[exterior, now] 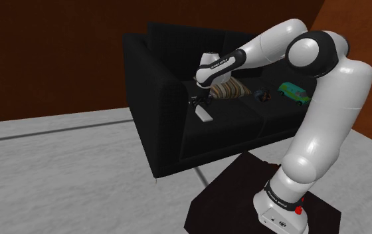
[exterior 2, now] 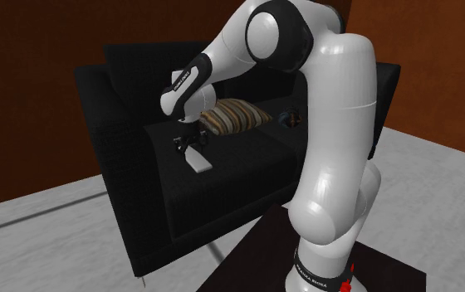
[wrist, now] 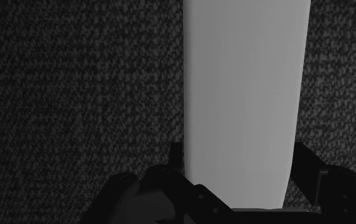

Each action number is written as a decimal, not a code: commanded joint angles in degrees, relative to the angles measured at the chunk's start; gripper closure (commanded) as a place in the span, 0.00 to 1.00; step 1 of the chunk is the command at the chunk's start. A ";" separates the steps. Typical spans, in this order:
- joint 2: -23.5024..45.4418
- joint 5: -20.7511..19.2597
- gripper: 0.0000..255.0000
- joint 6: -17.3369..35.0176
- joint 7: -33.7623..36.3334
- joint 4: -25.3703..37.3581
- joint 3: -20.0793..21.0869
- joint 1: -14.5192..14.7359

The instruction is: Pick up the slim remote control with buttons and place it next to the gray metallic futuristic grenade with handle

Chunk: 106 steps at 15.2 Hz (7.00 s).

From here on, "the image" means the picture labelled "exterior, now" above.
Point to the dark robot stand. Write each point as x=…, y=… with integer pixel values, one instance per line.
x=228, y=197

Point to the black sofa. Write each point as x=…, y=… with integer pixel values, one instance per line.
x=160, y=107

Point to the green toy van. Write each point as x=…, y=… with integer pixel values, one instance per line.
x=294, y=92

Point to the white remote control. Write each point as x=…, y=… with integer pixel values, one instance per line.
x=203, y=113

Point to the dark round headphones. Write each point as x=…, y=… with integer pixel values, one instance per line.
x=262, y=94

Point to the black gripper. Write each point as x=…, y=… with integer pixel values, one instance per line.
x=202, y=97

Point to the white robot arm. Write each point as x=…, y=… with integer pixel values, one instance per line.
x=328, y=110

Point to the striped brown cushion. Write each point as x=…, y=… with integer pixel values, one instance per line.
x=229, y=88

